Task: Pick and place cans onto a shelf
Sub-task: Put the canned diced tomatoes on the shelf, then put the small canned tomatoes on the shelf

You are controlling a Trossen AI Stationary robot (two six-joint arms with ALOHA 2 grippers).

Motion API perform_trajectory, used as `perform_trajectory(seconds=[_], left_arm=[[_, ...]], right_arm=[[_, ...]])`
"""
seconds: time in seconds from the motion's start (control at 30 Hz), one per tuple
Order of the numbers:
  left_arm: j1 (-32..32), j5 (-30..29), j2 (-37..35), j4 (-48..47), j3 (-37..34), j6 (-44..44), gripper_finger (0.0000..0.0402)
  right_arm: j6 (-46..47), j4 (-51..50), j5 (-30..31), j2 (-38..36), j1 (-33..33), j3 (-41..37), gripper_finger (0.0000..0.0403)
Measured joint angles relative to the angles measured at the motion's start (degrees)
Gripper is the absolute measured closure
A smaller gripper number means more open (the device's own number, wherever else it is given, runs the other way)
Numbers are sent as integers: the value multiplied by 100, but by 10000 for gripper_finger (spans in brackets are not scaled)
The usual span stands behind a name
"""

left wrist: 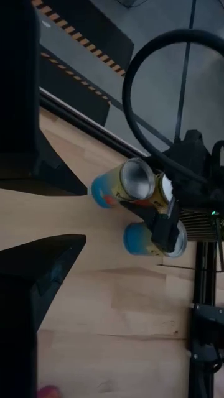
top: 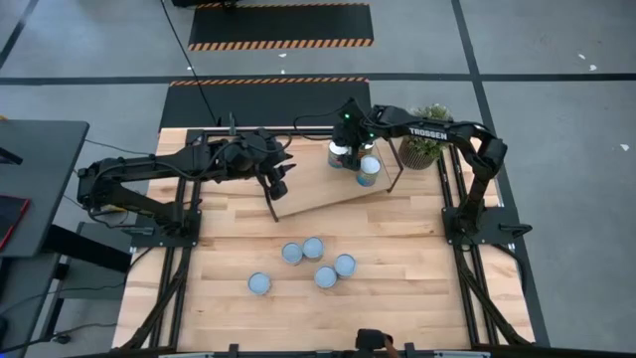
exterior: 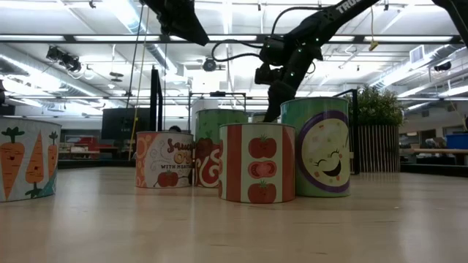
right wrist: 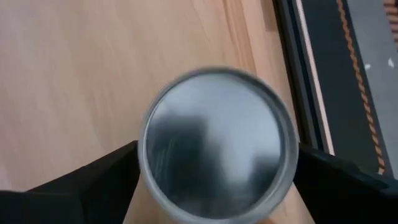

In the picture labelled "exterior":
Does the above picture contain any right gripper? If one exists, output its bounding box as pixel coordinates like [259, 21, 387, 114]
[263, 54, 312, 123]

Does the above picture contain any green can red swirl label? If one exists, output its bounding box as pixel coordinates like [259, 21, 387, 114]
[194, 108, 250, 189]

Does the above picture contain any tomato label striped can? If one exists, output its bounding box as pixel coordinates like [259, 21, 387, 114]
[218, 122, 296, 204]

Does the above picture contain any green can smiley face label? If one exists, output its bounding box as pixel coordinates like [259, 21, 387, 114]
[280, 96, 352, 199]

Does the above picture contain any sauce meatballs label can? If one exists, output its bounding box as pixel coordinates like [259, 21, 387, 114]
[135, 131, 195, 189]

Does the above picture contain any potted green plant ribbed pot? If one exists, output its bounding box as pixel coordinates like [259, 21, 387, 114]
[343, 83, 406, 175]

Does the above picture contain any yellow hanging tag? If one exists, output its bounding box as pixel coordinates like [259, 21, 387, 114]
[368, 5, 380, 52]

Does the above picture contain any black monitor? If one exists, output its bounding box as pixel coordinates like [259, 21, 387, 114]
[101, 107, 153, 140]

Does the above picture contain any blue plastic bin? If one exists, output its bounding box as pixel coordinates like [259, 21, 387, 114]
[445, 132, 468, 150]

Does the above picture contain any carrot label can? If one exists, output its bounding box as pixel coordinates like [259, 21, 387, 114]
[0, 115, 62, 203]

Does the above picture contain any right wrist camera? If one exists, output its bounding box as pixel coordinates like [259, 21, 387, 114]
[254, 64, 283, 85]

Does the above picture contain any long black cable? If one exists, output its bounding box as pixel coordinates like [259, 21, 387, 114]
[125, 0, 146, 110]

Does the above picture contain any thin black rack frame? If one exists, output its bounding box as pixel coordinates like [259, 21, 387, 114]
[187, 91, 247, 111]

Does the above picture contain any black overhead frame beam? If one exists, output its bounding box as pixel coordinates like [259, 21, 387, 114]
[0, 34, 468, 45]

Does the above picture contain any yellow hanging cable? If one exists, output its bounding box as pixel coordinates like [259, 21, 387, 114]
[127, 7, 149, 161]

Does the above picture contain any black ceiling camera cluster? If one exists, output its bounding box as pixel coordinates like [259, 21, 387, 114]
[45, 45, 83, 73]

